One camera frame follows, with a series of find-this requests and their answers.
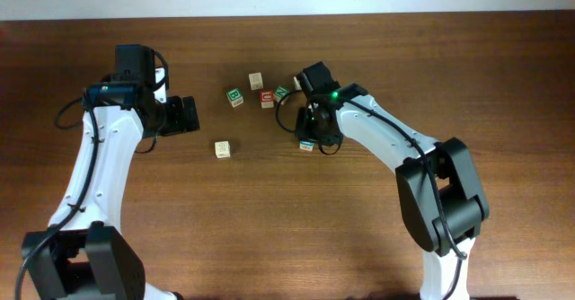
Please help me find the blue D wooden block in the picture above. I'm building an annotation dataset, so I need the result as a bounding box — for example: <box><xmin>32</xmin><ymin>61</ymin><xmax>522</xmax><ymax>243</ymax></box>
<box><xmin>299</xmin><ymin>141</ymin><xmax>314</xmax><ymax>152</ymax></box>

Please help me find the wooden block number 2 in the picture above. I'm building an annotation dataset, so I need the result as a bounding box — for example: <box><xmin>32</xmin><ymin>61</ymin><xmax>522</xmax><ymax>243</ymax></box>
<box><xmin>215</xmin><ymin>141</ymin><xmax>231</xmax><ymax>159</ymax></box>

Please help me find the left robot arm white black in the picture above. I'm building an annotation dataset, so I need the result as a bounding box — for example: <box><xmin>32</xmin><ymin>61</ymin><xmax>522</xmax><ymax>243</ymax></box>
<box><xmin>13</xmin><ymin>44</ymin><xmax>200</xmax><ymax>299</ymax></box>

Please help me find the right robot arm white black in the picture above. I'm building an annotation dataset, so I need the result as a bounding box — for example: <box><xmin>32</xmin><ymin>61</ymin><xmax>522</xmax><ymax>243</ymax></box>
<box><xmin>295</xmin><ymin>62</ymin><xmax>490</xmax><ymax>299</ymax></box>

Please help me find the plain wooden block top middle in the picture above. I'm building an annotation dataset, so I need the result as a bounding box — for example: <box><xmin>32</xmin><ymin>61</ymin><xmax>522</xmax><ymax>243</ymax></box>
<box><xmin>293</xmin><ymin>76</ymin><xmax>302</xmax><ymax>91</ymax></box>

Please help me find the plain wooden block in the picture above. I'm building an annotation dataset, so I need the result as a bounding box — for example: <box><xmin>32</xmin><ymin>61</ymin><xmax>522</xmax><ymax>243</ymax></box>
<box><xmin>248</xmin><ymin>73</ymin><xmax>263</xmax><ymax>91</ymax></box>
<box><xmin>293</xmin><ymin>76</ymin><xmax>302</xmax><ymax>91</ymax></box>

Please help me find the green N wooden block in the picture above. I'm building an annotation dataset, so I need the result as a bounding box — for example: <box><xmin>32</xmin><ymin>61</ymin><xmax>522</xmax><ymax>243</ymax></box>
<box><xmin>273</xmin><ymin>85</ymin><xmax>290</xmax><ymax>104</ymax></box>

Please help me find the green B wooden block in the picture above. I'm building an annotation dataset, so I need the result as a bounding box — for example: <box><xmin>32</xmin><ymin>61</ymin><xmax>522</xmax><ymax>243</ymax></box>
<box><xmin>226</xmin><ymin>88</ymin><xmax>244</xmax><ymax>108</ymax></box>

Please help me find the red U wooden block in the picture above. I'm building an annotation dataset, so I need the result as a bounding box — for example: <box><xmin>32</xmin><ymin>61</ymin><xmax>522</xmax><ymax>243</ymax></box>
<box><xmin>260</xmin><ymin>90</ymin><xmax>275</xmax><ymax>109</ymax></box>

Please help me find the plain wooden block top left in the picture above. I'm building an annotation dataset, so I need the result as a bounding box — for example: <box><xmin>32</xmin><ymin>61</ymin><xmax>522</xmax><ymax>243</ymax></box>
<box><xmin>248</xmin><ymin>73</ymin><xmax>263</xmax><ymax>91</ymax></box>

